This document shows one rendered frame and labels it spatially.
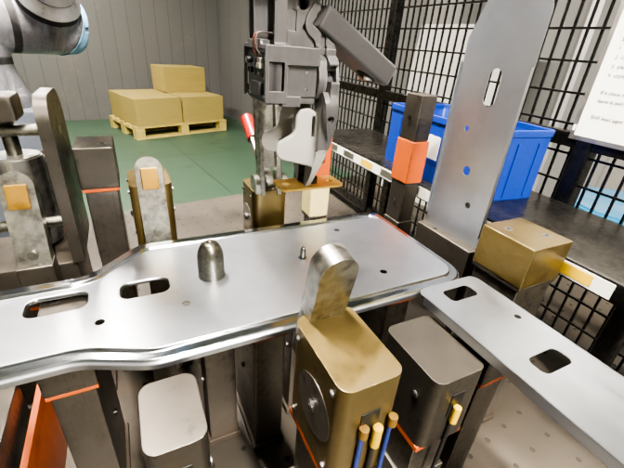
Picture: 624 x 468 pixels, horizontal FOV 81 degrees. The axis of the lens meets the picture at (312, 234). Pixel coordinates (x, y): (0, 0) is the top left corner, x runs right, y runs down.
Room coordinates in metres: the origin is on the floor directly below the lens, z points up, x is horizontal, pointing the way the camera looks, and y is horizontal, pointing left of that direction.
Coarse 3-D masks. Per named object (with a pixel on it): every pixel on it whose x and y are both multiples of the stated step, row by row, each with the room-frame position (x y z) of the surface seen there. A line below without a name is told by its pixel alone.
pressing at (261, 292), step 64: (128, 256) 0.40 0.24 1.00; (192, 256) 0.42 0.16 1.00; (256, 256) 0.43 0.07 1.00; (384, 256) 0.46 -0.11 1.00; (0, 320) 0.27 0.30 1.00; (64, 320) 0.28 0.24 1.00; (128, 320) 0.28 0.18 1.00; (192, 320) 0.29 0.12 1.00; (256, 320) 0.30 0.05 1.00; (0, 384) 0.20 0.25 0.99
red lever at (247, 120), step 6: (246, 114) 0.66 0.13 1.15; (240, 120) 0.66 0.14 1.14; (246, 120) 0.65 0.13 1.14; (252, 120) 0.65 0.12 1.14; (246, 126) 0.64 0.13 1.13; (252, 126) 0.64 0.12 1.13; (246, 132) 0.63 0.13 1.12; (252, 132) 0.63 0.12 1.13; (252, 138) 0.62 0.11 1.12; (252, 144) 0.61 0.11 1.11; (270, 174) 0.57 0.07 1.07; (270, 180) 0.56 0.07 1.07; (270, 186) 0.56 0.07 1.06
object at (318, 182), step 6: (300, 174) 0.44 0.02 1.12; (276, 180) 0.43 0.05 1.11; (282, 180) 0.44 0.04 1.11; (288, 180) 0.44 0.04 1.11; (294, 180) 0.44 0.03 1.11; (300, 180) 0.44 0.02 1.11; (318, 180) 0.45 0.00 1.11; (324, 180) 0.45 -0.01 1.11; (330, 180) 0.46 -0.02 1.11; (336, 180) 0.45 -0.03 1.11; (276, 186) 0.42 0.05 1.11; (282, 186) 0.42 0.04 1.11; (288, 186) 0.42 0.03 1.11; (294, 186) 0.42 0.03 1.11; (300, 186) 0.42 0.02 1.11; (306, 186) 0.42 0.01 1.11; (312, 186) 0.42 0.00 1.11; (318, 186) 0.43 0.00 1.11; (324, 186) 0.43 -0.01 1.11; (330, 186) 0.43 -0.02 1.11; (336, 186) 0.44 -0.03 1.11
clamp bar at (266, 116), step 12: (264, 108) 0.57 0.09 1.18; (276, 108) 0.57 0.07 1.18; (264, 120) 0.57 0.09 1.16; (276, 120) 0.57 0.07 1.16; (264, 156) 0.56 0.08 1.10; (276, 156) 0.56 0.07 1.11; (264, 168) 0.55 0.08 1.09; (276, 168) 0.56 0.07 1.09; (264, 180) 0.55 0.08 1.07; (264, 192) 0.54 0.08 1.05
